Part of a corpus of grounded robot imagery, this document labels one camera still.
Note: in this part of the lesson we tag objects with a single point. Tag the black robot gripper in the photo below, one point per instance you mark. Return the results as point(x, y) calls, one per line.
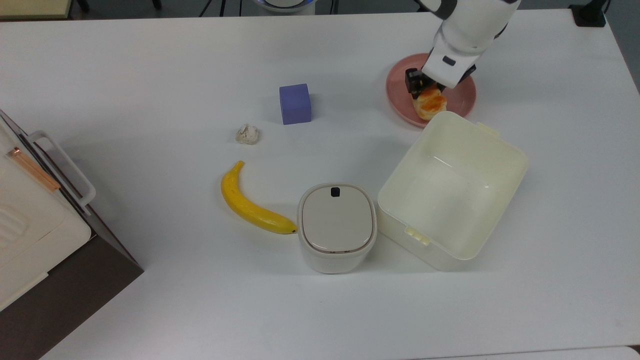
point(450, 62)

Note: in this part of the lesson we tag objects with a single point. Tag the orange glazed bread roll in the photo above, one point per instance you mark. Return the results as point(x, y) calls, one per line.
point(431, 104)

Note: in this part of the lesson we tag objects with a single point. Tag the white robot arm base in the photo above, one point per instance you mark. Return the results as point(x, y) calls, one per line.
point(285, 4)

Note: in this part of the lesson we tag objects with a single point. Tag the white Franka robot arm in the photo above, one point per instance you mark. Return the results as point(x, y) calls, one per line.
point(475, 20)

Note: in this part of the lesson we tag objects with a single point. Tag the pink round plate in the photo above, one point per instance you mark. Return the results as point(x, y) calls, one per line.
point(462, 97)

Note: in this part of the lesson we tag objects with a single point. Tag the cream plastic storage box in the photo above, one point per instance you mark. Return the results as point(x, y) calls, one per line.
point(450, 192)

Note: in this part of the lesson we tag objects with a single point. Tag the purple foam cube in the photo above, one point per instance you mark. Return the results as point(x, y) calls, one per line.
point(295, 104)

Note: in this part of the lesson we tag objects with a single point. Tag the white lidded trash bin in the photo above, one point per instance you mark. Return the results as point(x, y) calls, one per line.
point(336, 225)

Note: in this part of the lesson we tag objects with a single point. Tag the crumpled white paper ball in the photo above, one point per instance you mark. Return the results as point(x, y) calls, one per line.
point(247, 134)

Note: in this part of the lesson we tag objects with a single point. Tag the yellow banana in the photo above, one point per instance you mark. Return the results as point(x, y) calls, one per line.
point(245, 202)

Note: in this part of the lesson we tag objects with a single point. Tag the yellow side table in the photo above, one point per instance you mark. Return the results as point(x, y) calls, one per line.
point(30, 7)

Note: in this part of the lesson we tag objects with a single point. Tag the white and brown oven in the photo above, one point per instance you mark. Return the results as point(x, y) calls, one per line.
point(35, 235)

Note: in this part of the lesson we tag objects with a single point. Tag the black table clamp mount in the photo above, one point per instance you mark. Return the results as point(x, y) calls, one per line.
point(589, 14)

